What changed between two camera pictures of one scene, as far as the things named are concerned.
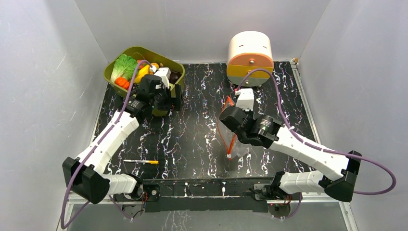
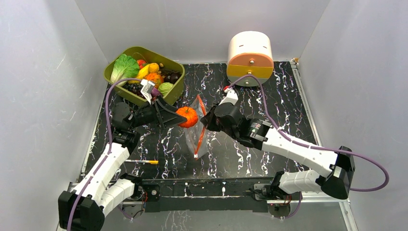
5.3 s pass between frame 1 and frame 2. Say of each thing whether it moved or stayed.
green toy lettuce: stayed
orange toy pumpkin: moved
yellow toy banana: stayed
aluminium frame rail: stayed
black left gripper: moved
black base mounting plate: stayed
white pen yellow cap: stayed
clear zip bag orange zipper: moved
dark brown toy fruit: stayed
